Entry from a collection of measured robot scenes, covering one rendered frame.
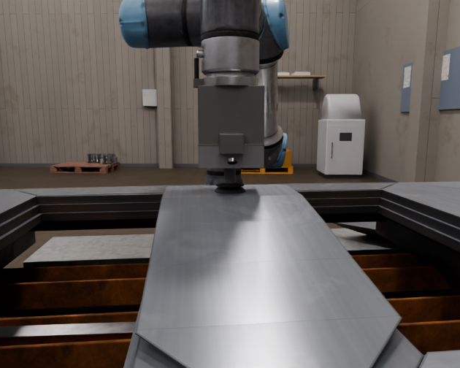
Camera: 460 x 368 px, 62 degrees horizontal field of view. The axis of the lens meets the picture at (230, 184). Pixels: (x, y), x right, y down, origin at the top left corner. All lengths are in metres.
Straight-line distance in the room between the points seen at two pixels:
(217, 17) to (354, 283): 0.34
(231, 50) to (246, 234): 0.22
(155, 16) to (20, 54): 9.30
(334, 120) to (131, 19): 6.50
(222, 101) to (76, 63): 8.90
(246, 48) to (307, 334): 0.34
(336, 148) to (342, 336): 6.81
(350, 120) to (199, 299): 6.87
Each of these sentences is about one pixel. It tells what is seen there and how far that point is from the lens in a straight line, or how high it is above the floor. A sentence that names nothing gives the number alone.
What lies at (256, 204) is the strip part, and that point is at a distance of 0.46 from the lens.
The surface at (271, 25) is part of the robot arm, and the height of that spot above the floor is 1.23.
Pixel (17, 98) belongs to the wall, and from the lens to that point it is 9.87.
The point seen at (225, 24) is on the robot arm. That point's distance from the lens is 0.49.
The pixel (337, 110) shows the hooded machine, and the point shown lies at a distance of 7.16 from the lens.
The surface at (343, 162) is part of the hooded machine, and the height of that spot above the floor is 0.29.
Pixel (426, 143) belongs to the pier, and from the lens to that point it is 5.48.
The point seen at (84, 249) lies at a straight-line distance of 1.07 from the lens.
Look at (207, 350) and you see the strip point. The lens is 0.25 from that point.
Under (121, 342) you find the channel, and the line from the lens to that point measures 0.55.
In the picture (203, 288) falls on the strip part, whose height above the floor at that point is 0.88.
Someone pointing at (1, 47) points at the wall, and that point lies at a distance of 10.10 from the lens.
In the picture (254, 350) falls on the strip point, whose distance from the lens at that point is 0.25.
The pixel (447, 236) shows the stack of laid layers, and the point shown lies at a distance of 0.68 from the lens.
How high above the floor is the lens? 1.01
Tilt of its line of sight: 9 degrees down
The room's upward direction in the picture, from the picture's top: straight up
